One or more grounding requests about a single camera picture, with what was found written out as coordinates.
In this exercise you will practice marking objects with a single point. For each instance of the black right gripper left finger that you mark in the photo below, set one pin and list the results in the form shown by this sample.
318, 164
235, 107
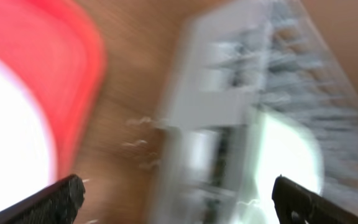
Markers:
58, 203

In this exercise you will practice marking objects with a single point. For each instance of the light blue plate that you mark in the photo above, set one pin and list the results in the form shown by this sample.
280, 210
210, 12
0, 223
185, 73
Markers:
28, 161

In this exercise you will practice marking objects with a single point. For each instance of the grey dishwasher rack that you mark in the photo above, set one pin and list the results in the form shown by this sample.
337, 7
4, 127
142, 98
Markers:
235, 60

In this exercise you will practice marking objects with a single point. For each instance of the red plastic tray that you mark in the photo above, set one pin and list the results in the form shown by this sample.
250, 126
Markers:
57, 51

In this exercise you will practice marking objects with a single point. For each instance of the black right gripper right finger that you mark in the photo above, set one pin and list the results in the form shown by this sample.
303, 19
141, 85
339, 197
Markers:
295, 204

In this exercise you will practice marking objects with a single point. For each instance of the green bowl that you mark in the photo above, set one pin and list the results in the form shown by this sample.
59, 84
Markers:
276, 145

